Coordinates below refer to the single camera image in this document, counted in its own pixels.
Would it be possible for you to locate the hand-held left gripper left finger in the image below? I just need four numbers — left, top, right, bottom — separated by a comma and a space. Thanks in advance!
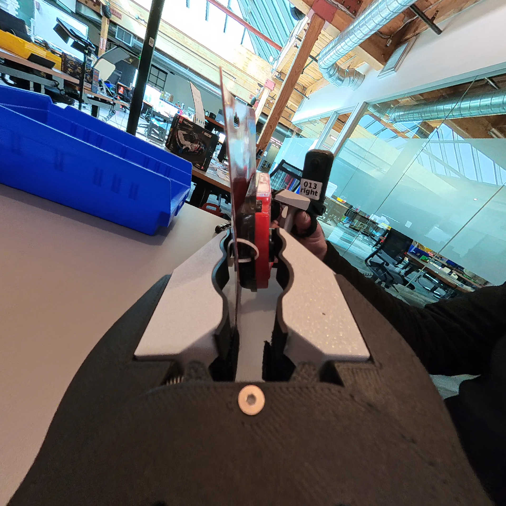
134, 229, 240, 382

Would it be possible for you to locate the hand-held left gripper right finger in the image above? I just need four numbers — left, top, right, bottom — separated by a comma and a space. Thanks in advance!
263, 228, 371, 382

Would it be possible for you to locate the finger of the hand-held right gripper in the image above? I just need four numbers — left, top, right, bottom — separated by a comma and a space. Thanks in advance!
274, 190, 311, 212

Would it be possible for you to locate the red handheld toy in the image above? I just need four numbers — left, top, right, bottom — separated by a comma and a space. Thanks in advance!
219, 66, 274, 330

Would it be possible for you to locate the person's right forearm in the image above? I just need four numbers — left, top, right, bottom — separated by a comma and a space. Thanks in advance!
323, 241, 506, 378

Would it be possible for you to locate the person's right hand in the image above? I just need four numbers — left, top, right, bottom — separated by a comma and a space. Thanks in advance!
294, 211, 329, 261

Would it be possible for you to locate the black office chair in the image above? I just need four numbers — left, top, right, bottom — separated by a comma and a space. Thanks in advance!
364, 227, 420, 293

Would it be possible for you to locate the toy car box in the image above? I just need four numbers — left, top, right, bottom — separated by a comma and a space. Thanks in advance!
165, 114, 220, 172

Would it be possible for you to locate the cardboard sheet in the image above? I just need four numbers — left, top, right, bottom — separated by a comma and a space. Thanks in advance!
189, 81, 206, 124

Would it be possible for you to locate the blue plastic bin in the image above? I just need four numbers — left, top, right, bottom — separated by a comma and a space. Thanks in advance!
0, 85, 193, 236

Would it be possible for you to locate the black pole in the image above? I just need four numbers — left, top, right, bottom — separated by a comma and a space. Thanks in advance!
126, 0, 166, 136

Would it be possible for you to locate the person's black clothing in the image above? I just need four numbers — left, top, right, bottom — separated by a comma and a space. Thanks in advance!
443, 372, 506, 506

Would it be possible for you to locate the yellow storage bin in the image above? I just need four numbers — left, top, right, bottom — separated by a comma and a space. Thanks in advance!
0, 30, 62, 71

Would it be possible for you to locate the silver ventilation duct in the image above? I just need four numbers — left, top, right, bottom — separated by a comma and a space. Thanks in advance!
317, 0, 417, 91
389, 88, 506, 124

